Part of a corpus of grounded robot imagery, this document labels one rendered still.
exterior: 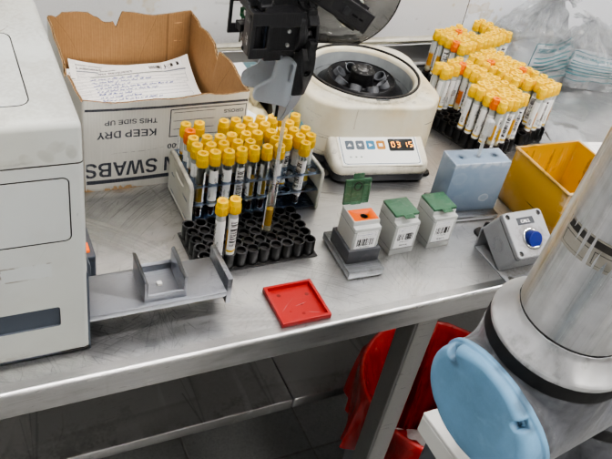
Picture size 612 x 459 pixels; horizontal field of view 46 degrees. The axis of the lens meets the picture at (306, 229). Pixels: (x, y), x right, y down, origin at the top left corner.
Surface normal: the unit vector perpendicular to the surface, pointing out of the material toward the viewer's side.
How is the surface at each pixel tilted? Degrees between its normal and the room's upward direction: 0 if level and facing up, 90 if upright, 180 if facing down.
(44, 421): 0
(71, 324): 90
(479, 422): 97
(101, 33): 87
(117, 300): 0
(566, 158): 90
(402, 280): 0
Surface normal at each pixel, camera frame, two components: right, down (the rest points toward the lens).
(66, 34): 0.46, 0.58
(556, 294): -0.84, 0.20
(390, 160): 0.25, -0.43
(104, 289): 0.16, -0.78
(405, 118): 0.26, 0.63
